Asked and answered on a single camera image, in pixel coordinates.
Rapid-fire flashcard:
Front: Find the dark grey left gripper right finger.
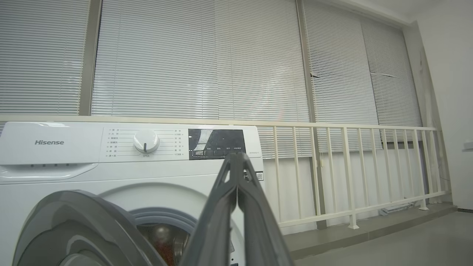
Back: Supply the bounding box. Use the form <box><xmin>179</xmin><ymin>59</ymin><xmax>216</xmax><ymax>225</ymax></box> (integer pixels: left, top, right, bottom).
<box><xmin>231</xmin><ymin>153</ymin><xmax>294</xmax><ymax>266</ymax></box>

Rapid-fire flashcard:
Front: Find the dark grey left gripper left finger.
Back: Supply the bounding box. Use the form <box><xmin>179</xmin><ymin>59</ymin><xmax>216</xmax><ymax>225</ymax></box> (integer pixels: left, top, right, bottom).
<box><xmin>180</xmin><ymin>153</ymin><xmax>239</xmax><ymax>266</ymax></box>

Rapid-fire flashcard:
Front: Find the black round washer door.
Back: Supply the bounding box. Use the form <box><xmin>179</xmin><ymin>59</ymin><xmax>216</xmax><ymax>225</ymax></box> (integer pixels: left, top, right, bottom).
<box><xmin>12</xmin><ymin>190</ymin><xmax>167</xmax><ymax>266</ymax></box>

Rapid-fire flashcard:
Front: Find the stainless steel washing machine drum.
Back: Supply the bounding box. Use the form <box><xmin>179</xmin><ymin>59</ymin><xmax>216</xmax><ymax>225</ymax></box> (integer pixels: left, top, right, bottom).
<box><xmin>139</xmin><ymin>222</ymin><xmax>193</xmax><ymax>266</ymax></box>

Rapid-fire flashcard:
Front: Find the black washing machine display panel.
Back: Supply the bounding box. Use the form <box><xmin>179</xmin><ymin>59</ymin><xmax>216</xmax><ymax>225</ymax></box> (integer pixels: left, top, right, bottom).
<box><xmin>188</xmin><ymin>129</ymin><xmax>246</xmax><ymax>160</ymax></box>

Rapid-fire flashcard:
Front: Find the white plastic control knob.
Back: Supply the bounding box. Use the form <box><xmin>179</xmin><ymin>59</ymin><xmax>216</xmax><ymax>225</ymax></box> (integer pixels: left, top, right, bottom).
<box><xmin>133</xmin><ymin>129</ymin><xmax>160</xmax><ymax>154</ymax></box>

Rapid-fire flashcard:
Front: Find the white front-load washing machine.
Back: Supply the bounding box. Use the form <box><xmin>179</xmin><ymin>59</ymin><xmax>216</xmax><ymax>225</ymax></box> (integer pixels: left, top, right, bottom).
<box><xmin>0</xmin><ymin>122</ymin><xmax>265</xmax><ymax>266</ymax></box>

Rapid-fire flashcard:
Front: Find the cream metal railing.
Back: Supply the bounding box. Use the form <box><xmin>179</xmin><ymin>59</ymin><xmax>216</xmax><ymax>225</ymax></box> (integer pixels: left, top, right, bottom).
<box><xmin>257</xmin><ymin>124</ymin><xmax>452</xmax><ymax>230</ymax></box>

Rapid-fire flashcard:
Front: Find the white strip on floor ledge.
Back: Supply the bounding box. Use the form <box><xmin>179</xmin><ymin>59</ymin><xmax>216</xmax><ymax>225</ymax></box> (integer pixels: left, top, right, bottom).
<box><xmin>379</xmin><ymin>202</ymin><xmax>414</xmax><ymax>216</ymax></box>

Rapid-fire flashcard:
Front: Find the white venetian window blind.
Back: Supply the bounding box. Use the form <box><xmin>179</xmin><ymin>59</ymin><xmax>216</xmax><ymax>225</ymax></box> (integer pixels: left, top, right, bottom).
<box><xmin>360</xmin><ymin>17</ymin><xmax>423</xmax><ymax>148</ymax></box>
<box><xmin>91</xmin><ymin>0</ymin><xmax>313</xmax><ymax>159</ymax></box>
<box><xmin>0</xmin><ymin>0</ymin><xmax>90</xmax><ymax>116</ymax></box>
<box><xmin>301</xmin><ymin>0</ymin><xmax>381</xmax><ymax>154</ymax></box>

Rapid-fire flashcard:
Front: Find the white detergent drawer front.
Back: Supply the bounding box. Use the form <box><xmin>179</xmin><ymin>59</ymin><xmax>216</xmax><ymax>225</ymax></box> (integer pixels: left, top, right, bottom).
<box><xmin>0</xmin><ymin>123</ymin><xmax>102</xmax><ymax>183</ymax></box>

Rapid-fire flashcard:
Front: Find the grey window frame post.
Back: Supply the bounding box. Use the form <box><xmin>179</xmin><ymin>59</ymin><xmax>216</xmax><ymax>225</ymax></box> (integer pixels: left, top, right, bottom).
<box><xmin>78</xmin><ymin>0</ymin><xmax>103</xmax><ymax>117</ymax></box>
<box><xmin>296</xmin><ymin>0</ymin><xmax>328</xmax><ymax>230</ymax></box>

